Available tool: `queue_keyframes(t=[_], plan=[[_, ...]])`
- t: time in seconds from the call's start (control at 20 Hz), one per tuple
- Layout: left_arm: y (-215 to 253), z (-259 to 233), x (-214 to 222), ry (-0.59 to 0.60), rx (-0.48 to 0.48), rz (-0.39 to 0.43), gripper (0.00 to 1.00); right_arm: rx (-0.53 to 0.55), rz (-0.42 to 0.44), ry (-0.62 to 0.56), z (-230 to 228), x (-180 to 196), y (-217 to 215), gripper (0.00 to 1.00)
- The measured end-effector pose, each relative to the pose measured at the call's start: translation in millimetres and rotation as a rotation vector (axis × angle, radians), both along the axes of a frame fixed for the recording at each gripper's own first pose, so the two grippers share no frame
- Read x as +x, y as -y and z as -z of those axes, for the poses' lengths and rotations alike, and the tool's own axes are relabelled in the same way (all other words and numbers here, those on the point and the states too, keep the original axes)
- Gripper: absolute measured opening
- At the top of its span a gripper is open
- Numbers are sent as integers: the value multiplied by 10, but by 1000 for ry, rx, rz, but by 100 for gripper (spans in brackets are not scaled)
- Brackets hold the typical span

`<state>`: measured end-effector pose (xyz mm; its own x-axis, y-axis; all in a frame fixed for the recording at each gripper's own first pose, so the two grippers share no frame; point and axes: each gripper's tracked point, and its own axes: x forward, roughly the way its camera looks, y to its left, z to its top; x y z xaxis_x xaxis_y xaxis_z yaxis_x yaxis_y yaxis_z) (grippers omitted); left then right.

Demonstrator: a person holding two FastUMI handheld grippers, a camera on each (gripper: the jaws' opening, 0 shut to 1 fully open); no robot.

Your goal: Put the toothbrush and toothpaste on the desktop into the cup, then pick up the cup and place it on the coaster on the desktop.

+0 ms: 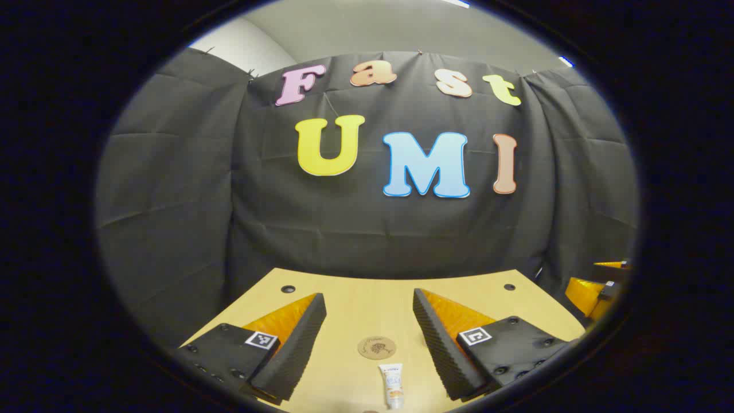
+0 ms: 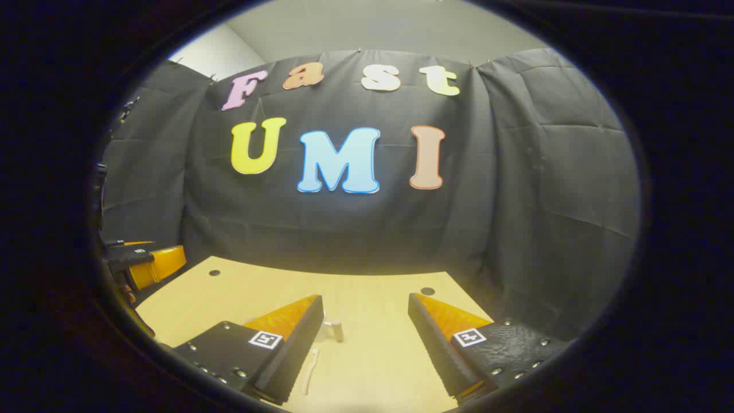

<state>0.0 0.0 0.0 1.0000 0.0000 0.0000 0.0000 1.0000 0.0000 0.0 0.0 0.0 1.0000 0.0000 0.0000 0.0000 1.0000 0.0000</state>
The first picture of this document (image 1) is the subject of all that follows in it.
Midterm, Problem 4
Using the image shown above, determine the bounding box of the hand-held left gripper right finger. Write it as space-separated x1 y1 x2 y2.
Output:
413 288 577 402

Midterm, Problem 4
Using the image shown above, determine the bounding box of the round cork coaster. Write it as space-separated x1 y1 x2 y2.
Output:
358 336 397 360

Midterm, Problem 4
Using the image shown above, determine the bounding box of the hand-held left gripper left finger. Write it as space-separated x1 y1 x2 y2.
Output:
172 293 327 407

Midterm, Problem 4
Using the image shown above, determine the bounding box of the light wooden desktop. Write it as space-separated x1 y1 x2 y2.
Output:
181 268 585 413

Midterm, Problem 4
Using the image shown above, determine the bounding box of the black backdrop cloth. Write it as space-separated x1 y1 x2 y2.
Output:
95 47 640 350

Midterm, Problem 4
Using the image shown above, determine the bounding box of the white toothpaste tube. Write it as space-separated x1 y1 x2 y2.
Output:
378 363 405 410

